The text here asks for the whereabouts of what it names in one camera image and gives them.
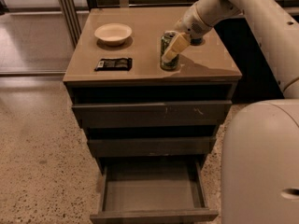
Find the white bowl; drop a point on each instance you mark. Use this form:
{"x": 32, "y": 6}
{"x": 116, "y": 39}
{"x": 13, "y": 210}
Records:
{"x": 113, "y": 34}

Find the grey drawer cabinet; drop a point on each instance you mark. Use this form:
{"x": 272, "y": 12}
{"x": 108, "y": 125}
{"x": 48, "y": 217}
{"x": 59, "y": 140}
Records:
{"x": 205, "y": 73}

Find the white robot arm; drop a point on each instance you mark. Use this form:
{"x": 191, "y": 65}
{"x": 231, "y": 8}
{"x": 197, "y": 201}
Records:
{"x": 260, "y": 151}

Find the blue Pepsi can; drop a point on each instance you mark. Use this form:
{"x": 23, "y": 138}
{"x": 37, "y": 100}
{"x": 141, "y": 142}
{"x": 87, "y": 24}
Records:
{"x": 197, "y": 41}

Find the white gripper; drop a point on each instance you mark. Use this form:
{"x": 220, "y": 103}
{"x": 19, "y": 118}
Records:
{"x": 192, "y": 24}

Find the top grey drawer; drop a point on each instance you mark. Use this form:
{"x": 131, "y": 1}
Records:
{"x": 151, "y": 114}

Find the black snack packet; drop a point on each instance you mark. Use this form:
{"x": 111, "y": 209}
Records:
{"x": 115, "y": 64}

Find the bottom grey drawer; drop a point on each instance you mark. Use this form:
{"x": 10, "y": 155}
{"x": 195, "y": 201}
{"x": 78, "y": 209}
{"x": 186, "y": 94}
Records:
{"x": 154, "y": 191}

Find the middle grey drawer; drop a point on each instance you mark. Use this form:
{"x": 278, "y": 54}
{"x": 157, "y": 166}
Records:
{"x": 140, "y": 147}

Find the green soda can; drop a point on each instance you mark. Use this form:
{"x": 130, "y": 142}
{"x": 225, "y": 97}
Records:
{"x": 168, "y": 58}

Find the grey drawer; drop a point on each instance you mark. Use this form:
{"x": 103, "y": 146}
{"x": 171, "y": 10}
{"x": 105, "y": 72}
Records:
{"x": 140, "y": 147}
{"x": 151, "y": 114}
{"x": 154, "y": 191}

